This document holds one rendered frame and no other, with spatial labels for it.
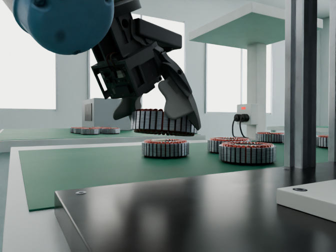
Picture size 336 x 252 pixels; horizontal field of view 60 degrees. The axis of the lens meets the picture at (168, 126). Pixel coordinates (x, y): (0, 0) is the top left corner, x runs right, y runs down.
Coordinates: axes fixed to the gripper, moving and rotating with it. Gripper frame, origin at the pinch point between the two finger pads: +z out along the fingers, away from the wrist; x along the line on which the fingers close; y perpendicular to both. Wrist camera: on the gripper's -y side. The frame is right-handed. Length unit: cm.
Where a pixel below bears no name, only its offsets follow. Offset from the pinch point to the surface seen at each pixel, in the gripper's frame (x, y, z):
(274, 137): -5, -58, 39
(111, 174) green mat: -4.0, 11.4, 2.2
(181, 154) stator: -7.0, -8.9, 12.7
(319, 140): 12, -49, 34
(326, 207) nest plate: 27.0, 17.8, -4.6
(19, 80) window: -383, -161, 27
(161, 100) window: -294, -326, 145
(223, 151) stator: 3.9, -8.5, 10.9
